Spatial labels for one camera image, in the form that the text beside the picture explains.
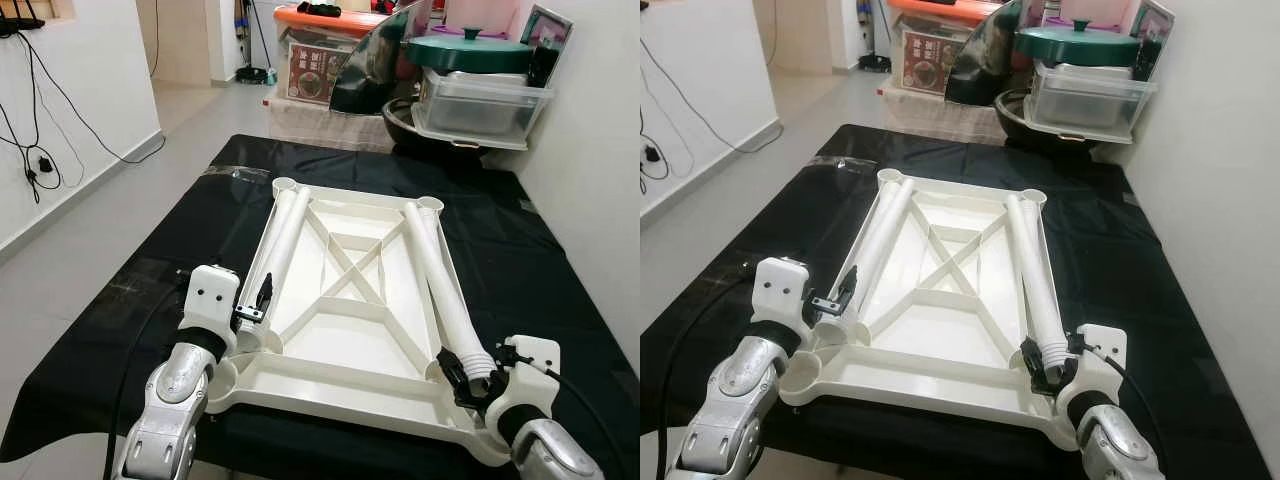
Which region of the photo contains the black round wok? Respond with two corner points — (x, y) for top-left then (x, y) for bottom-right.
(995, 88), (1101, 156)
(382, 96), (501, 161)

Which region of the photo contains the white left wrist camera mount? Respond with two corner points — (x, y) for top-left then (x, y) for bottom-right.
(178, 264), (242, 339)
(750, 256), (813, 326)

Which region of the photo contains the beige patterned cloth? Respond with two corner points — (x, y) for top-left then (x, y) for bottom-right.
(263, 95), (401, 153)
(880, 85), (1011, 146)

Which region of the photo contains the black wall power cable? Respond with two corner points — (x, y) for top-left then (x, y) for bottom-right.
(640, 35), (761, 186)
(0, 30), (141, 206)

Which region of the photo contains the clear flat tape patch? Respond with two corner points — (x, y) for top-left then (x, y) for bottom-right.
(112, 262), (186, 301)
(697, 255), (771, 296)

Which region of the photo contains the red printed cardboard box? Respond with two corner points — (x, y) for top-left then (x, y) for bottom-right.
(898, 28), (963, 96)
(283, 38), (353, 107)

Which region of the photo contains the pink plastic container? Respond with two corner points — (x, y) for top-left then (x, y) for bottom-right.
(430, 0), (521, 43)
(1045, 0), (1131, 31)

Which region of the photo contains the white plastic table top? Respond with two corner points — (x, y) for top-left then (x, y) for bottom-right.
(778, 168), (1081, 451)
(205, 177), (516, 469)

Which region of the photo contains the orange plastic lid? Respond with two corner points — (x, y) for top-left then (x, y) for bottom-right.
(272, 5), (391, 33)
(885, 0), (1001, 26)

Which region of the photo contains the green round pot lid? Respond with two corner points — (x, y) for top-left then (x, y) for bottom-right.
(1013, 18), (1141, 69)
(405, 27), (537, 77)

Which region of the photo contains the clear plastic storage box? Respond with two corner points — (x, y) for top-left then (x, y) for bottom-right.
(1025, 60), (1159, 141)
(412, 68), (556, 151)

